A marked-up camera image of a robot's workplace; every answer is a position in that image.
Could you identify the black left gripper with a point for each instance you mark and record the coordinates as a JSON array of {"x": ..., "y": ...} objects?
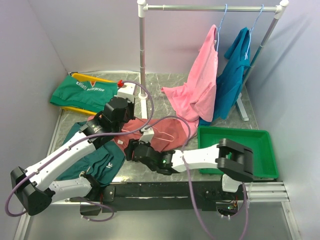
[{"x": 131, "y": 105}]

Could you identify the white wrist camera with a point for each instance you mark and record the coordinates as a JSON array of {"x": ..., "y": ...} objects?
[
  {"x": 126, "y": 90},
  {"x": 147, "y": 134}
]

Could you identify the light blue hanger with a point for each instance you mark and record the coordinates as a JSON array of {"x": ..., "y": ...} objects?
[
  {"x": 219, "y": 28},
  {"x": 251, "y": 35}
]

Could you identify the light blue hanger right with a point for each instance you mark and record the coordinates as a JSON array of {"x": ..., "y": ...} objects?
[{"x": 251, "y": 35}]

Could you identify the yellow plastic tray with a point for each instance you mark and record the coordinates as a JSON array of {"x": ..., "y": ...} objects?
[{"x": 84, "y": 78}]

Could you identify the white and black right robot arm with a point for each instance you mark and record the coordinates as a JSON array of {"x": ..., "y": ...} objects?
[{"x": 232, "y": 158}]

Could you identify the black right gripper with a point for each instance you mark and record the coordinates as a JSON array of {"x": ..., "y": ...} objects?
[{"x": 132, "y": 144}]

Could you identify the pink t shirt on hanger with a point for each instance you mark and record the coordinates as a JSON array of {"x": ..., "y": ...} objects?
[{"x": 195, "y": 99}]

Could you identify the green printed t shirt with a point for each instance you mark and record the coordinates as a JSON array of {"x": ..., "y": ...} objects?
[{"x": 86, "y": 95}]

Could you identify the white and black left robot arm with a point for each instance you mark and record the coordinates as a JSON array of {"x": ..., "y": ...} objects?
[{"x": 36, "y": 187}]

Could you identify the salmon red t shirt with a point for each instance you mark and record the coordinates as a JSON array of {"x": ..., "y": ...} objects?
[{"x": 181, "y": 135}]

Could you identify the blue t shirt on hanger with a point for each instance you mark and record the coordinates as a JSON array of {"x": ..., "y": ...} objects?
[{"x": 229, "y": 83}]

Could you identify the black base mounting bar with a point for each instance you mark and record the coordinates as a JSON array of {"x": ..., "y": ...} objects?
[{"x": 175, "y": 195}]

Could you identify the silver clothes rack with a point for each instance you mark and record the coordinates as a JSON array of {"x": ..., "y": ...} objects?
[{"x": 143, "y": 7}]

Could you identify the dark teal t shirt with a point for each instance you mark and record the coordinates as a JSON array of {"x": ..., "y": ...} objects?
[{"x": 103, "y": 164}]

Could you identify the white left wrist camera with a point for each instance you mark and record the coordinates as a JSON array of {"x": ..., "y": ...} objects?
[{"x": 126, "y": 90}]

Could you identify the pink wire hanger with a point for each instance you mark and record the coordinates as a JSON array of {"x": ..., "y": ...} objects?
[{"x": 163, "y": 131}]

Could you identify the light blue hanger left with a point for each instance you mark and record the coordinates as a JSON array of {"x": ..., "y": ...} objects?
[{"x": 219, "y": 28}]

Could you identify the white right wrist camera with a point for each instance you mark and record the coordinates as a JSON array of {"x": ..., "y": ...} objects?
[{"x": 147, "y": 134}]

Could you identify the green plastic tray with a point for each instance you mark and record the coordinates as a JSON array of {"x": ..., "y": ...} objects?
[{"x": 264, "y": 160}]

